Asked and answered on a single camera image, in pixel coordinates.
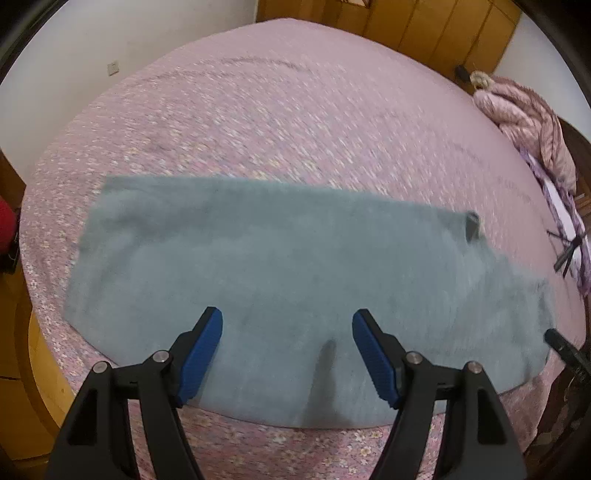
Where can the wooden bed frame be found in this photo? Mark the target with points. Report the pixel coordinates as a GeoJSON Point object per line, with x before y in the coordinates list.
{"type": "Point", "coordinates": [47, 389]}

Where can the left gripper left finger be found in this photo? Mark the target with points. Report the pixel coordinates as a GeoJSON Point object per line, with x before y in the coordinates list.
{"type": "Point", "coordinates": [95, 440]}

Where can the grey-blue fleece pants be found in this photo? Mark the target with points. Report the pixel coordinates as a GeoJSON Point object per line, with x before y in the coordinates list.
{"type": "Point", "coordinates": [288, 266]}

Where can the pink floral bed sheet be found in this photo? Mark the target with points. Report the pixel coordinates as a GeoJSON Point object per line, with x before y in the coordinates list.
{"type": "Point", "coordinates": [294, 103]}

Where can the wooden wardrobe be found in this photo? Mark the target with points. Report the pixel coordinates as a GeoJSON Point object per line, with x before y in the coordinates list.
{"type": "Point", "coordinates": [452, 37]}

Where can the purple white cloth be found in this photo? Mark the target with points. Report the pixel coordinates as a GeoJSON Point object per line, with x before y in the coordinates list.
{"type": "Point", "coordinates": [567, 219]}

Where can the pink quilted jacket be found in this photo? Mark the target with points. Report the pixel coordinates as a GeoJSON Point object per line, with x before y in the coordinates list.
{"type": "Point", "coordinates": [528, 121]}

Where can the white wall socket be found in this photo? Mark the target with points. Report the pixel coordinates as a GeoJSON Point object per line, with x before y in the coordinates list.
{"type": "Point", "coordinates": [112, 68]}

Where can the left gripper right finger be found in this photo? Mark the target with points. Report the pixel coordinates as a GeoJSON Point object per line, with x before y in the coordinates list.
{"type": "Point", "coordinates": [478, 440]}

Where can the red bag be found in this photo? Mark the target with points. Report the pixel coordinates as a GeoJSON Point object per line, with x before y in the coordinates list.
{"type": "Point", "coordinates": [8, 226]}

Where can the black clothes hanger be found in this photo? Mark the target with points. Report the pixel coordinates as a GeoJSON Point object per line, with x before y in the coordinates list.
{"type": "Point", "coordinates": [564, 259]}

